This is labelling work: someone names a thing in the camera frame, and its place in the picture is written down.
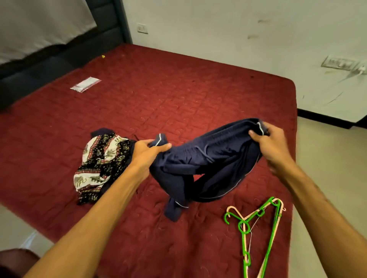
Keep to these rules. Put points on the person's right thumb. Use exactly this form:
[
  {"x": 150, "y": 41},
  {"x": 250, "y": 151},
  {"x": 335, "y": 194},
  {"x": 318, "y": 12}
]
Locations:
[{"x": 256, "y": 136}]

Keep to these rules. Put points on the green plastic hanger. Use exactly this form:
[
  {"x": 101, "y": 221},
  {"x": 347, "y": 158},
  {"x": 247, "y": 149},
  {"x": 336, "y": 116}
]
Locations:
[{"x": 258, "y": 229}]

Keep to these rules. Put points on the white switch socket panel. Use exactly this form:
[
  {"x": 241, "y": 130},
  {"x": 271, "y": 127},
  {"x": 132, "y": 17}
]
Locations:
[{"x": 339, "y": 63}]

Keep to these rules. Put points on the navy blue shorts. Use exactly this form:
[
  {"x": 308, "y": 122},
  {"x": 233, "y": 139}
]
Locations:
[{"x": 206, "y": 163}]

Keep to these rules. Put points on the person's left forearm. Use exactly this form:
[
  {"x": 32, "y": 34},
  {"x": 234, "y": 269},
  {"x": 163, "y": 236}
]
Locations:
[{"x": 86, "y": 223}]

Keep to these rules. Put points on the person's knee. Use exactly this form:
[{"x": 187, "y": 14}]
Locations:
[{"x": 15, "y": 262}]

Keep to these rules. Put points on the cream plastic hanger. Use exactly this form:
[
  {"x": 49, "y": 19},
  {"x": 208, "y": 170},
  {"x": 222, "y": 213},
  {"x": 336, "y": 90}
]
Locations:
[{"x": 266, "y": 234}]

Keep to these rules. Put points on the white wall switch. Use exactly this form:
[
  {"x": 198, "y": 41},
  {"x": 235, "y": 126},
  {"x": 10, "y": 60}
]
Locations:
[{"x": 142, "y": 28}]

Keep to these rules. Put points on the elephant print garment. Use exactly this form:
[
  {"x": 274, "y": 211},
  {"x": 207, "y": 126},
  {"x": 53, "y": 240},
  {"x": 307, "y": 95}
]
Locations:
[{"x": 100, "y": 166}]

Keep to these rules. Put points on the person's left thumb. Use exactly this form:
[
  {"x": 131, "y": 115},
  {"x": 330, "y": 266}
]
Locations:
[{"x": 148, "y": 142}]

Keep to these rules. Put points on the person's left hand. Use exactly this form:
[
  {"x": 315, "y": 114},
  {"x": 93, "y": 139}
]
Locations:
[{"x": 143, "y": 156}]

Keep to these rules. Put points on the dark grey bed headboard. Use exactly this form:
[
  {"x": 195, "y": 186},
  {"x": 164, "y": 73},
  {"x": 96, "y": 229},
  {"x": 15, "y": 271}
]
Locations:
[{"x": 60, "y": 54}]

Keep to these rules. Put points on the red quilted mattress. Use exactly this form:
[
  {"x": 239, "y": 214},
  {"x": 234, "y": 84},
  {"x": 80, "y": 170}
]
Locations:
[{"x": 160, "y": 129}]

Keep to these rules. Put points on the person's right hand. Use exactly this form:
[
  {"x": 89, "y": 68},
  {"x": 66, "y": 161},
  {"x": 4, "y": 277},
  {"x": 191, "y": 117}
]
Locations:
[{"x": 272, "y": 149}]

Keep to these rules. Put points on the person's right forearm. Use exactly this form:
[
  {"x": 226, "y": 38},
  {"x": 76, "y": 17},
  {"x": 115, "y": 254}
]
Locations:
[{"x": 326, "y": 220}]

